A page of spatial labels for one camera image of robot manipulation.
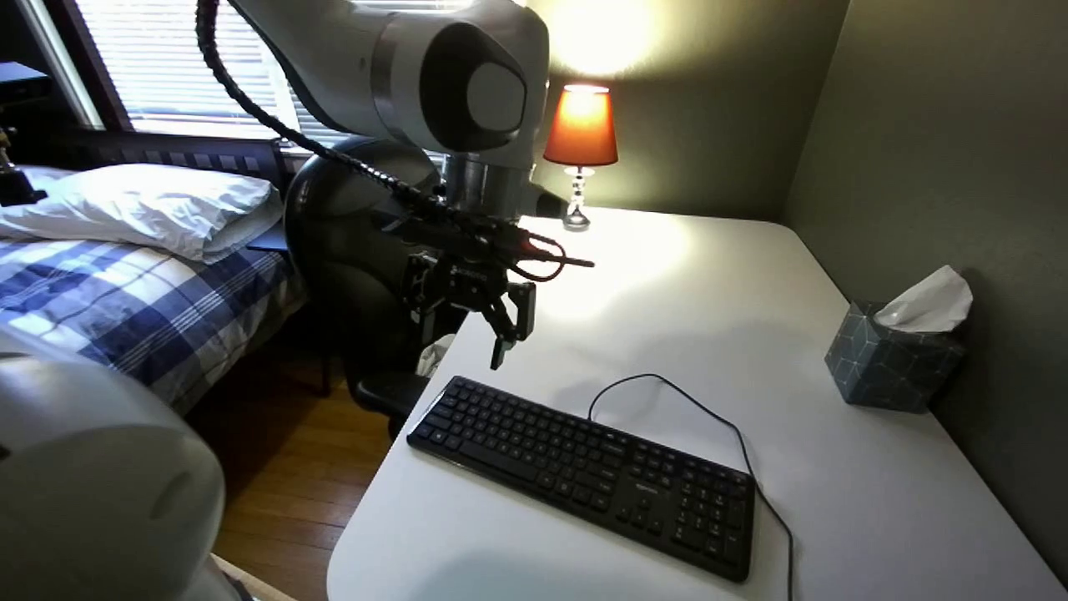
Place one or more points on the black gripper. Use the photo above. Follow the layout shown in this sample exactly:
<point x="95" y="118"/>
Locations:
<point x="463" y="273"/>

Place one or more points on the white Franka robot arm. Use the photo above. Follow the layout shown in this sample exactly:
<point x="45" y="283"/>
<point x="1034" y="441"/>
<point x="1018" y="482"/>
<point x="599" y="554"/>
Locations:
<point x="354" y="56"/>

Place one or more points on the white rounded robot base shell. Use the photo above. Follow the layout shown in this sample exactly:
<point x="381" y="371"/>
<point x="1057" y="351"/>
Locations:
<point x="88" y="490"/>

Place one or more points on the black computer keyboard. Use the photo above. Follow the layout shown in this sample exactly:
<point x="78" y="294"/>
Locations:
<point x="579" y="472"/>

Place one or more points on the black leather office chair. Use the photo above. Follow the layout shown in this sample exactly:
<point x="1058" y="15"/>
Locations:
<point x="344" y="268"/>

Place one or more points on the orange shade table lamp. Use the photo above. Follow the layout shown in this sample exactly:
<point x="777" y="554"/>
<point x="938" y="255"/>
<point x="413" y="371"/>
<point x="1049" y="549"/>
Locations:
<point x="581" y="128"/>

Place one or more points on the dark blue patterned headboard cushion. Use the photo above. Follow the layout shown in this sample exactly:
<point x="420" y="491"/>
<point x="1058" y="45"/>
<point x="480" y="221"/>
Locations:
<point x="201" y="154"/>

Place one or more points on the teal tissue box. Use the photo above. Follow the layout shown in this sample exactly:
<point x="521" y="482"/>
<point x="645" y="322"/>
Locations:
<point x="888" y="369"/>

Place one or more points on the white pillow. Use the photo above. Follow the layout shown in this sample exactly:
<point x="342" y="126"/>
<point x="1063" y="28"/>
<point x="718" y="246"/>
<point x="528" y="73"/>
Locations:
<point x="144" y="206"/>

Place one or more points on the blue plaid bed blanket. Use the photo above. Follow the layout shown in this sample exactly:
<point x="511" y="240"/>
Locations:
<point x="111" y="303"/>

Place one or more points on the window with white blind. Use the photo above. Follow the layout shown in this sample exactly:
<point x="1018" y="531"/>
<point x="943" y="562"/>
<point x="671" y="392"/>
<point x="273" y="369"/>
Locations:
<point x="167" y="69"/>

